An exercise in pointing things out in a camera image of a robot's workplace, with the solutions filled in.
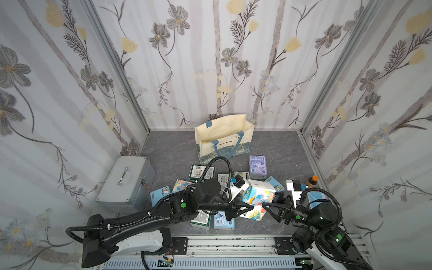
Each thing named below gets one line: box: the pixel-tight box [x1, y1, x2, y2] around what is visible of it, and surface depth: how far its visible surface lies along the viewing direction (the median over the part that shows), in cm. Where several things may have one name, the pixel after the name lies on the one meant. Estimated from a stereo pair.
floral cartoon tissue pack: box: [239, 179, 277, 222], surface depth 57 cm
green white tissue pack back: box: [188, 164, 216, 182], surface depth 95 cm
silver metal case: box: [95, 155, 156, 214], surface depth 80 cm
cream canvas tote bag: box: [194, 113, 255, 165], surface depth 100 cm
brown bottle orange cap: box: [305, 174, 319, 189], surface depth 90 cm
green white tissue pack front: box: [190, 209, 212, 231], surface depth 78 cm
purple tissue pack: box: [249, 155, 268, 180], surface depth 96 cm
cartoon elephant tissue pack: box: [233, 171, 250, 180], surface depth 95 cm
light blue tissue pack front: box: [213, 210, 236, 231], surface depth 78 cm
